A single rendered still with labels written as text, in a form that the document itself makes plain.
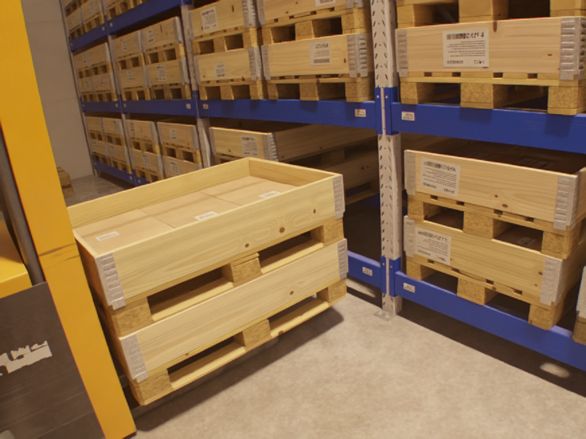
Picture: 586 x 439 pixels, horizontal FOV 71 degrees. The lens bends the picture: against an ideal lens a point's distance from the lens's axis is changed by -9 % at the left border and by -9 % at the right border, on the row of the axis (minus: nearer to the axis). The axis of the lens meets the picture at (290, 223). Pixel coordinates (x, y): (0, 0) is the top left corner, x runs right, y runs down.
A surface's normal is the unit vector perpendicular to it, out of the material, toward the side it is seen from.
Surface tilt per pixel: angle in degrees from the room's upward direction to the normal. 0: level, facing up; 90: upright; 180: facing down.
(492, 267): 90
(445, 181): 90
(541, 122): 90
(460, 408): 0
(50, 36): 90
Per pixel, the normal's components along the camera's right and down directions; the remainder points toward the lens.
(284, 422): -0.10, -0.93
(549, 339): -0.77, 0.29
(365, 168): 0.62, 0.22
